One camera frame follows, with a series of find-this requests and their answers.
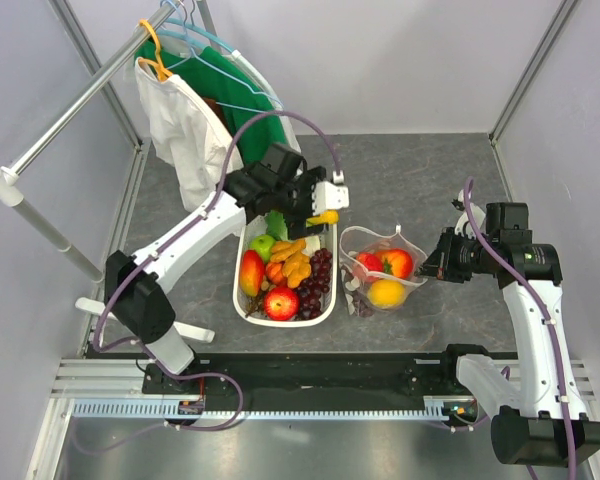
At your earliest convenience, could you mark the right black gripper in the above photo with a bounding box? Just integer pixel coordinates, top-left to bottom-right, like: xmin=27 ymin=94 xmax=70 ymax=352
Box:
xmin=415 ymin=226 xmax=499 ymax=283

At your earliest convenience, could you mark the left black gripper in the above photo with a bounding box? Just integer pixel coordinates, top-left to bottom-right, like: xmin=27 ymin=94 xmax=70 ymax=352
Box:
xmin=272 ymin=167 xmax=328 ymax=240

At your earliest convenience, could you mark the yellow red mango back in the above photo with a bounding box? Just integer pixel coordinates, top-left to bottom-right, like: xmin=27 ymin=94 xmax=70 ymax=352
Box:
xmin=306 ymin=210 xmax=339 ymax=226

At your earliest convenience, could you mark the red tomato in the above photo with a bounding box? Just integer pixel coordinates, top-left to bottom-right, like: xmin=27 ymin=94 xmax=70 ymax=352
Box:
xmin=376 ymin=248 xmax=414 ymax=280

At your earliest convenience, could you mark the yellow lemon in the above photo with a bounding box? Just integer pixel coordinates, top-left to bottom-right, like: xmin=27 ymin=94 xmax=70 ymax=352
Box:
xmin=367 ymin=279 xmax=407 ymax=310

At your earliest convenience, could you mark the clear polka dot zip bag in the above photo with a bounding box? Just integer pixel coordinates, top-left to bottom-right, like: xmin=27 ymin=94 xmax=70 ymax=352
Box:
xmin=338 ymin=225 xmax=426 ymax=317

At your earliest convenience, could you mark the red apple back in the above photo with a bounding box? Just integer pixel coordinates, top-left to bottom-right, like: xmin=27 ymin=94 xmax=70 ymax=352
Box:
xmin=354 ymin=252 xmax=384 ymax=280

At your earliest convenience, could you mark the red apple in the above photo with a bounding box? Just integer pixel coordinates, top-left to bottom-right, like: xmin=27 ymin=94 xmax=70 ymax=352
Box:
xmin=354 ymin=252 xmax=384 ymax=280
xmin=264 ymin=286 xmax=299 ymax=321

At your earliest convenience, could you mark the dark purple grape bunch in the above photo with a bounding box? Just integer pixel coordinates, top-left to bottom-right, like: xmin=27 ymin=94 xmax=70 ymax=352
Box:
xmin=340 ymin=266 xmax=374 ymax=318

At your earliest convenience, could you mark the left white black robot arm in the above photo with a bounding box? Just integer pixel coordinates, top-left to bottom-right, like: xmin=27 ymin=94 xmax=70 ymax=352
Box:
xmin=105 ymin=144 xmax=349 ymax=393

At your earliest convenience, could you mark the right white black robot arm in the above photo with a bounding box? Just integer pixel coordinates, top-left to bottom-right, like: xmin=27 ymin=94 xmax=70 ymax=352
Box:
xmin=416 ymin=200 xmax=600 ymax=471

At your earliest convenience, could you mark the green cabbage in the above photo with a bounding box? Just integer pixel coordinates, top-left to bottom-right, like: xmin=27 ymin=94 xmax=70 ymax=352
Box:
xmin=265 ymin=211 xmax=289 ymax=241

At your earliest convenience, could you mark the yellow ginger root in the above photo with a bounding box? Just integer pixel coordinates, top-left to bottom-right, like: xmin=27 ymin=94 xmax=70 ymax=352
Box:
xmin=270 ymin=238 xmax=312 ymax=289

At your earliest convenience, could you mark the green apple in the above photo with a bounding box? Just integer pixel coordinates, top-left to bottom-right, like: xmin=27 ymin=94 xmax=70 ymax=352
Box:
xmin=249 ymin=234 xmax=276 ymax=264

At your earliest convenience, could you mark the small orange pumpkin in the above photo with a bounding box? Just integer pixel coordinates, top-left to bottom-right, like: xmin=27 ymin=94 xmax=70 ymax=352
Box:
xmin=265 ymin=262 xmax=286 ymax=286

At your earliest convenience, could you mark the dark grape bunch right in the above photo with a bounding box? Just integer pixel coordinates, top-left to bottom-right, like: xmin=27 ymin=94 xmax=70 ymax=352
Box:
xmin=296 ymin=248 xmax=333 ymax=320

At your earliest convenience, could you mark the white plastic fruit basket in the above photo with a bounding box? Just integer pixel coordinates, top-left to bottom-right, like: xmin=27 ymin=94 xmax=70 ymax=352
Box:
xmin=233 ymin=217 xmax=338 ymax=328

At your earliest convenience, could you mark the red yellow mango left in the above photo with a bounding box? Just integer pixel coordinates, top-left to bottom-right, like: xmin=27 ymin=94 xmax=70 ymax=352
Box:
xmin=238 ymin=250 xmax=265 ymax=297

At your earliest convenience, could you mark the red apple front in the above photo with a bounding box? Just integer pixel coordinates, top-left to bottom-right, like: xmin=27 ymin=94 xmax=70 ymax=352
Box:
xmin=264 ymin=286 xmax=299 ymax=321

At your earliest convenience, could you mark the green shirt on hanger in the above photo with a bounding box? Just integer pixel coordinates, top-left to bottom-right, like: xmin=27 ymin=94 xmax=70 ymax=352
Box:
xmin=134 ymin=38 xmax=281 ymax=177

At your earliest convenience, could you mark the white shirt on hanger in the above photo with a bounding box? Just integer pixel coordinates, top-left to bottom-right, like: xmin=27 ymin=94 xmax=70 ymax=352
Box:
xmin=134 ymin=57 xmax=243 ymax=212

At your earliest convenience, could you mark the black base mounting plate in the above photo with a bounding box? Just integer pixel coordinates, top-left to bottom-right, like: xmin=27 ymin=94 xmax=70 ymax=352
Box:
xmin=141 ymin=349 xmax=521 ymax=406

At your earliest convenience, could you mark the orange clothes hanger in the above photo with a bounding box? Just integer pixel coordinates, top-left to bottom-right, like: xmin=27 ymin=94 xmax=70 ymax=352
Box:
xmin=137 ymin=19 xmax=173 ymax=83

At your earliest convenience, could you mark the blue clothes hanger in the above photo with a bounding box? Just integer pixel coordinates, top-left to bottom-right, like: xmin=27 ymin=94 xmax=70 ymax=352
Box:
xmin=157 ymin=1 xmax=283 ymax=113

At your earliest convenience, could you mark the metal clothes rack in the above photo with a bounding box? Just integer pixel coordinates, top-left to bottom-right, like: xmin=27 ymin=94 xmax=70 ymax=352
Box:
xmin=0 ymin=0 xmax=216 ymax=345

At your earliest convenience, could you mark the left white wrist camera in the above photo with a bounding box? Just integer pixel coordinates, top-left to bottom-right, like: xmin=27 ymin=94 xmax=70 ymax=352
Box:
xmin=312 ymin=171 xmax=350 ymax=215

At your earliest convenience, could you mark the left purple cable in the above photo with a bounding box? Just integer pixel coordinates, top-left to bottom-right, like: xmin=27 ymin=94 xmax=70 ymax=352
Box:
xmin=69 ymin=109 xmax=346 ymax=454

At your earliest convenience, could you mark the purple cable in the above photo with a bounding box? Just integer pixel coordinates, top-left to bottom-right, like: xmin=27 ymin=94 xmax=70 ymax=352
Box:
xmin=69 ymin=109 xmax=346 ymax=454
xmin=424 ymin=175 xmax=581 ymax=480

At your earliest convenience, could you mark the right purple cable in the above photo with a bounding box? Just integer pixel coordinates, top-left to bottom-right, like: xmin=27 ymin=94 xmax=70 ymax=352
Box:
xmin=424 ymin=175 xmax=581 ymax=480

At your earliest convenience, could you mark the light blue cable duct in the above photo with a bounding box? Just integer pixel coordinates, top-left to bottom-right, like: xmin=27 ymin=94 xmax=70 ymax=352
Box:
xmin=71 ymin=396 xmax=477 ymax=421

